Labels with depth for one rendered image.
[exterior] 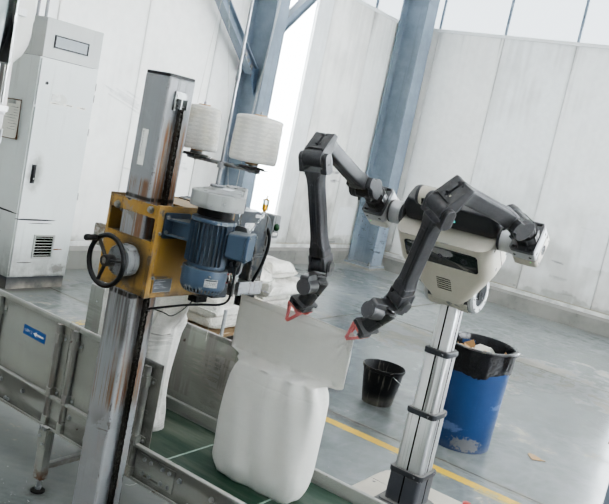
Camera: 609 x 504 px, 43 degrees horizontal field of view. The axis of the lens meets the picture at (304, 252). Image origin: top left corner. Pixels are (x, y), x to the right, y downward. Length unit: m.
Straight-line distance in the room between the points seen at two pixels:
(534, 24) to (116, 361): 9.22
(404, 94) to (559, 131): 2.27
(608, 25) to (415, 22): 2.63
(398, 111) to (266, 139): 8.92
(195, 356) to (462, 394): 1.89
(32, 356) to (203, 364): 0.72
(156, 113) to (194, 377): 1.37
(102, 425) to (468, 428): 2.63
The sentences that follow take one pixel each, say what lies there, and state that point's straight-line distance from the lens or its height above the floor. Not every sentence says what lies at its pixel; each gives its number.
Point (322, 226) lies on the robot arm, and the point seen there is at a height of 1.37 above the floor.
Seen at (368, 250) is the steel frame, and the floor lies 0.25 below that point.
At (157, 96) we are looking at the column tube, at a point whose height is 1.68.
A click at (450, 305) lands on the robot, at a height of 1.13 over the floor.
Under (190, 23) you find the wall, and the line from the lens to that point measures 8.25.
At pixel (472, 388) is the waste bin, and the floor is 0.41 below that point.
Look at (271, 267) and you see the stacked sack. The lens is 6.20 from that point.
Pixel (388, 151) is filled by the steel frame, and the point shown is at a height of 1.74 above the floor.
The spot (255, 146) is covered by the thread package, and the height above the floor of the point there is 1.59.
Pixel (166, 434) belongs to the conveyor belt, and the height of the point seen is 0.38.
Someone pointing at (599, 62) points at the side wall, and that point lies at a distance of 10.79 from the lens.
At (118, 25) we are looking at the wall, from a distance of 7.61.
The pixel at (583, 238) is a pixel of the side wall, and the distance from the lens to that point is 10.57.
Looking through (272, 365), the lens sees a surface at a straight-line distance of 2.80.
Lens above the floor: 1.64
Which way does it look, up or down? 8 degrees down
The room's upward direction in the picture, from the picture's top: 12 degrees clockwise
